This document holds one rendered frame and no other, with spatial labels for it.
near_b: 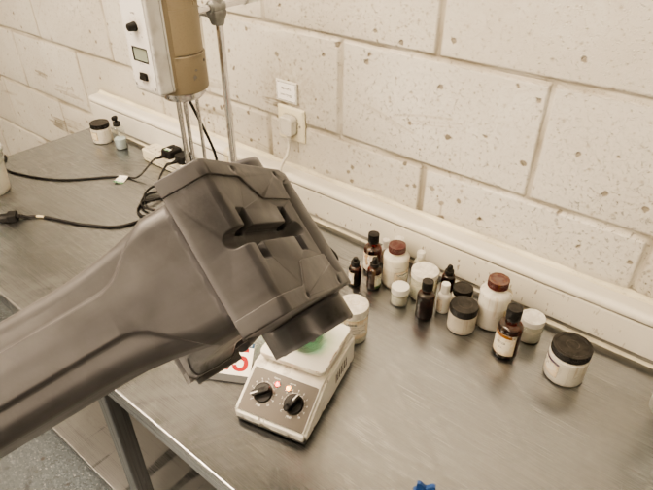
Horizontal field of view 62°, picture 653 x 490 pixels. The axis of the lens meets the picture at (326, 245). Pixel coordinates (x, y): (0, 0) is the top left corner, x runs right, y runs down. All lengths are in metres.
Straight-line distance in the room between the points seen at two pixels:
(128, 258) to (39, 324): 0.04
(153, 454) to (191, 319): 1.56
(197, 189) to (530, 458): 0.80
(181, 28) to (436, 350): 0.74
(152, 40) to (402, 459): 0.80
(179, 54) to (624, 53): 0.73
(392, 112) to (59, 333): 1.01
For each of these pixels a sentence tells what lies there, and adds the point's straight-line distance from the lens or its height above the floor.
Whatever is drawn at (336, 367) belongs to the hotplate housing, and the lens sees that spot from 0.93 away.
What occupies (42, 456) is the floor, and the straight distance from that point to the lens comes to 2.01.
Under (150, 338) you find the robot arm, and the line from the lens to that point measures 0.24.
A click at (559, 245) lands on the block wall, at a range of 1.13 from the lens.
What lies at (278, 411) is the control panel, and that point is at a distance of 0.91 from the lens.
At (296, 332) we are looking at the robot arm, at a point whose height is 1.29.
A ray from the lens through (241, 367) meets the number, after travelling 1.01.
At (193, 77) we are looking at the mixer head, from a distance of 1.09.
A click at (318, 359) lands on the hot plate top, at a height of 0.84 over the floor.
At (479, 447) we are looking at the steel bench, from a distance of 0.95.
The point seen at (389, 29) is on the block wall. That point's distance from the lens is 1.15.
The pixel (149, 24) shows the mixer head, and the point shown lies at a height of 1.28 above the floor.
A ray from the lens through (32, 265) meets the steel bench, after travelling 1.41.
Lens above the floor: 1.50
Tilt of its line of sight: 35 degrees down
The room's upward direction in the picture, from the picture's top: straight up
